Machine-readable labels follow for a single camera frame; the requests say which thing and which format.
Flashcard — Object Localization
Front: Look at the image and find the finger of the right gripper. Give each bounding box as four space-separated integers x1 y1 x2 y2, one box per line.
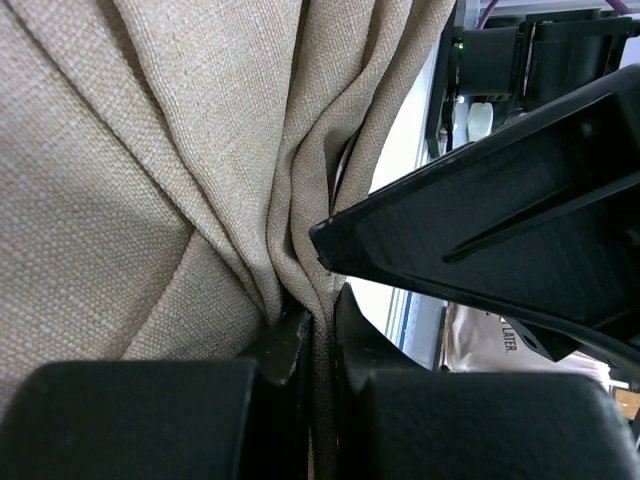
309 65 639 363

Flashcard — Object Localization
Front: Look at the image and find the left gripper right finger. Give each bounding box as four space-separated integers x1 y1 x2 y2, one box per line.
335 286 639 479

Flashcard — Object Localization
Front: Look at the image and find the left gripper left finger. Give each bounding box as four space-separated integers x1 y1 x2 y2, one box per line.
1 309 313 479

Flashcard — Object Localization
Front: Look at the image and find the beige cloth napkin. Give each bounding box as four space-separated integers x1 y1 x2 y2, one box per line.
1 1 453 479

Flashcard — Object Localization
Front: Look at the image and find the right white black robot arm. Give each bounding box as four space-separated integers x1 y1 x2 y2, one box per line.
309 10 639 370

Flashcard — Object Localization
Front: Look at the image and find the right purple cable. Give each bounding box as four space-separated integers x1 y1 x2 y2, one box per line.
474 0 640 21

